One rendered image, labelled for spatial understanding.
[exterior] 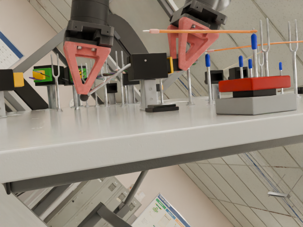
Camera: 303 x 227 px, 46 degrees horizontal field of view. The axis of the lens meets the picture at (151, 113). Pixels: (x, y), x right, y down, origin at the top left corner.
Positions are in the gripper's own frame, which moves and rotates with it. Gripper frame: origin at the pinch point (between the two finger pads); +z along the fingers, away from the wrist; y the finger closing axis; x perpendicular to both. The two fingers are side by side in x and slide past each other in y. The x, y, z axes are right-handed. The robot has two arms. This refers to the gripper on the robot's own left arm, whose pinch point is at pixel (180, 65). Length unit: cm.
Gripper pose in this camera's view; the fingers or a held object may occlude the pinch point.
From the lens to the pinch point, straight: 60.9
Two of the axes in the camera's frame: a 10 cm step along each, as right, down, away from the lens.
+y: -2.9, -0.3, 9.6
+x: -8.9, -3.4, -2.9
